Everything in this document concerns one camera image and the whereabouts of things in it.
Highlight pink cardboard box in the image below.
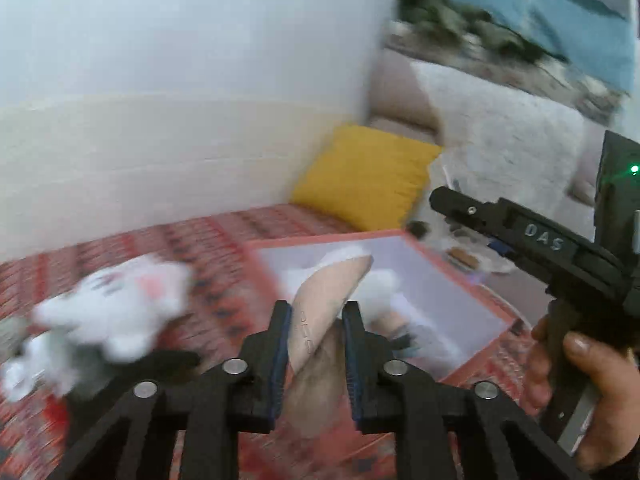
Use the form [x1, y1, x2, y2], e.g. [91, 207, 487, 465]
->
[245, 230, 518, 386]

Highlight red patterned blanket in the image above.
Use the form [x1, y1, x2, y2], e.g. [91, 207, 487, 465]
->
[0, 205, 541, 480]

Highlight yellow pillow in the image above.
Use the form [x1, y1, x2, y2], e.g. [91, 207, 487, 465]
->
[290, 124, 443, 233]

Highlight small brown case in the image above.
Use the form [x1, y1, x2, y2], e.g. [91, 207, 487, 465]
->
[447, 247, 478, 268]

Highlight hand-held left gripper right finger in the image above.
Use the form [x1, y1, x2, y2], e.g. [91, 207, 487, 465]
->
[342, 301, 596, 480]

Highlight beige shoe insole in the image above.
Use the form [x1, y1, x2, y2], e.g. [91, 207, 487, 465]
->
[285, 254, 375, 441]

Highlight person's right hand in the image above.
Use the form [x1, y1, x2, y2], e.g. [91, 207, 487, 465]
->
[520, 317, 640, 476]

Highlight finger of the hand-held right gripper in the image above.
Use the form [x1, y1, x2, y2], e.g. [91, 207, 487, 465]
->
[430, 186, 506, 241]

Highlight green camouflage clothes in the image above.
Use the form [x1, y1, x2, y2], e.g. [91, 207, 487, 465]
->
[397, 0, 566, 63]

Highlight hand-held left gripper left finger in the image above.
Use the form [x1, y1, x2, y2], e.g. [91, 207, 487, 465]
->
[47, 300, 293, 480]

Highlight white fluffy blanket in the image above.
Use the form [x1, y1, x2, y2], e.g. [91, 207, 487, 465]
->
[410, 60, 596, 276]

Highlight white rabbit plush toy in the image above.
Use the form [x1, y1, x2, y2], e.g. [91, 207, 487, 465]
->
[32, 255, 193, 363]

